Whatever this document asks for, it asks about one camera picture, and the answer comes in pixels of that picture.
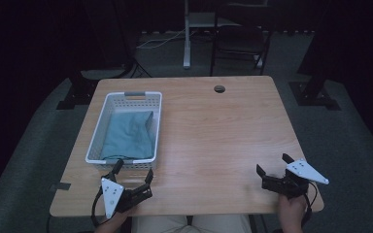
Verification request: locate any grey round floor base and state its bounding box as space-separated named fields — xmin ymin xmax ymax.
xmin=80 ymin=68 xmax=126 ymax=81

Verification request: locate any person's leg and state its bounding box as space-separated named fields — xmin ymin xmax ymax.
xmin=191 ymin=215 xmax=253 ymax=233
xmin=131 ymin=215 xmax=189 ymax=233

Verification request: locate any dark tape strip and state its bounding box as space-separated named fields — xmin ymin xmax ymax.
xmin=49 ymin=182 xmax=72 ymax=192

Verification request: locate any person's left hand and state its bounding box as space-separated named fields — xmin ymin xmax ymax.
xmin=100 ymin=207 xmax=136 ymax=231

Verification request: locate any black tripod stand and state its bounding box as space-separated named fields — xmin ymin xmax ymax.
xmin=110 ymin=0 xmax=153 ymax=80

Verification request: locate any person's right leg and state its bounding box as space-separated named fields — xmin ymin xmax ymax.
xmin=191 ymin=215 xmax=253 ymax=233

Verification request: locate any black metal stand base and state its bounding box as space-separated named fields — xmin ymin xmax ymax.
xmin=55 ymin=71 xmax=100 ymax=111

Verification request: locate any teal cloth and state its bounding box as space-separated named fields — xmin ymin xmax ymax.
xmin=99 ymin=110 xmax=156 ymax=161

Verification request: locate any white floor cable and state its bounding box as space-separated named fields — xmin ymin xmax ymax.
xmin=135 ymin=28 xmax=197 ymax=50

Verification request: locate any hand-held gripper black cable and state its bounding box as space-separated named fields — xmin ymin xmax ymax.
xmin=90 ymin=186 xmax=111 ymax=228
xmin=300 ymin=182 xmax=319 ymax=229

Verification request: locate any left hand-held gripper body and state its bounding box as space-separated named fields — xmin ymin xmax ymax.
xmin=100 ymin=173 xmax=153 ymax=219

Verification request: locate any black folding chair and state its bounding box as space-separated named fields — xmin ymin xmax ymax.
xmin=209 ymin=2 xmax=274 ymax=78

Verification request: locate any right hand-held gripper black cable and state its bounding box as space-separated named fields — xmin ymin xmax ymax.
xmin=300 ymin=182 xmax=319 ymax=229

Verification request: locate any black metal stand with foot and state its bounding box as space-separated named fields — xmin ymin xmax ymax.
xmin=288 ymin=0 xmax=342 ymax=112

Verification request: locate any person's right hand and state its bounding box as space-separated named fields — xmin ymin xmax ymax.
xmin=278 ymin=193 xmax=308 ymax=227

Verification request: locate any person's left leg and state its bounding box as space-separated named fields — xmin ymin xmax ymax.
xmin=131 ymin=215 xmax=189 ymax=233

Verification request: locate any white perforated plastic basket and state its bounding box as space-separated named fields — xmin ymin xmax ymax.
xmin=85 ymin=90 xmax=163 ymax=171

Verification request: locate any left hand-held gripper black cable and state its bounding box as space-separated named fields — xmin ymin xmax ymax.
xmin=90 ymin=186 xmax=111 ymax=228

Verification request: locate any white desk frame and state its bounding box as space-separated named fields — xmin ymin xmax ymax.
xmin=182 ymin=0 xmax=242 ymax=70

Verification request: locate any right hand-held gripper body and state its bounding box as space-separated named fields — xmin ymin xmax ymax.
xmin=260 ymin=157 xmax=330 ymax=199

